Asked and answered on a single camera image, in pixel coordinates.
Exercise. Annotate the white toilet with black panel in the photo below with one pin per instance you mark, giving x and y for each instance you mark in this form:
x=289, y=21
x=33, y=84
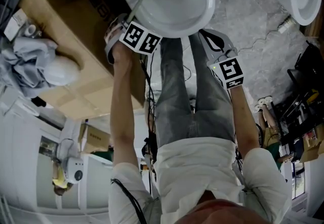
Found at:
x=40, y=102

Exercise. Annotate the white helmet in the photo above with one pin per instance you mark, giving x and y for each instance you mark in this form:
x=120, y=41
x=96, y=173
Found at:
x=63, y=71

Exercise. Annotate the person's face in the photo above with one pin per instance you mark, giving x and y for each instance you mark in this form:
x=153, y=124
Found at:
x=222, y=211

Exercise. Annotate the person's left forearm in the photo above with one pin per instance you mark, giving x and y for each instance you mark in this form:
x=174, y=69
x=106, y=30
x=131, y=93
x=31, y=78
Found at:
x=124, y=106

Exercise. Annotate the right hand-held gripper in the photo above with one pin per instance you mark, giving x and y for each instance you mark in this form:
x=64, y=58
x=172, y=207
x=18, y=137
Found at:
x=230, y=71

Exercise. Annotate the white toilet with raised lid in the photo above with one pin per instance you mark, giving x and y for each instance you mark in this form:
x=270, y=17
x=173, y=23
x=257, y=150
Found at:
x=182, y=7

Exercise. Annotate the person's left hand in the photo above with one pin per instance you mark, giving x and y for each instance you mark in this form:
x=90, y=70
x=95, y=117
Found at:
x=114, y=30

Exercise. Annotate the white tube fitting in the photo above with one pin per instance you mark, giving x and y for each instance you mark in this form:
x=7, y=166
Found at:
x=30, y=30

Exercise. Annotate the person's grey trousers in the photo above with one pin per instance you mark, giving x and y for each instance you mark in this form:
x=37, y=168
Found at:
x=177, y=96

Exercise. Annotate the person's right forearm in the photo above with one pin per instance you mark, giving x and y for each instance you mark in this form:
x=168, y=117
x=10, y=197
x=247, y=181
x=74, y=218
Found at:
x=245, y=121

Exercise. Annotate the grey crumpled cloth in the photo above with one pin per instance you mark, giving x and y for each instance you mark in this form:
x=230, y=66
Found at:
x=22, y=66

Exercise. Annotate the small cardboard box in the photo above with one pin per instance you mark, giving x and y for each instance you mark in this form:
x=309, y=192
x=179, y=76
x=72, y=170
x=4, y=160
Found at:
x=95, y=138

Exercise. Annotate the white camera headset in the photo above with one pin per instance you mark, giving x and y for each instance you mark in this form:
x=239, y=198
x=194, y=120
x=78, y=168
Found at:
x=74, y=171

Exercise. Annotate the small white box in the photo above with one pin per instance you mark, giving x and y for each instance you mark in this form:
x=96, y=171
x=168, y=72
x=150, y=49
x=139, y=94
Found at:
x=14, y=25

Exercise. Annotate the open cardboard box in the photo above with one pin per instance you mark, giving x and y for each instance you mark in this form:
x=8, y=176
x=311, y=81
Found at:
x=312, y=150

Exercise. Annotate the person's white shirt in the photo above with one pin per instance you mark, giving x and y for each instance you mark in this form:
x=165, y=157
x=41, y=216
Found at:
x=197, y=167

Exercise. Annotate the black shelf rack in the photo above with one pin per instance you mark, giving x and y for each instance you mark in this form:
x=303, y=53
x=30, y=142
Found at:
x=298, y=106

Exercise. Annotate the wooden pallet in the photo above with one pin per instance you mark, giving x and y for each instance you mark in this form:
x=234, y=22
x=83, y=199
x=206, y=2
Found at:
x=314, y=30

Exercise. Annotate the large cardboard box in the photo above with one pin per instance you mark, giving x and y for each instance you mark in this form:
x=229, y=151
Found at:
x=76, y=40

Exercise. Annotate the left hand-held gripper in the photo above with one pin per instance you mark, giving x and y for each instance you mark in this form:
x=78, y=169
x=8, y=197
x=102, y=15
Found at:
x=141, y=38

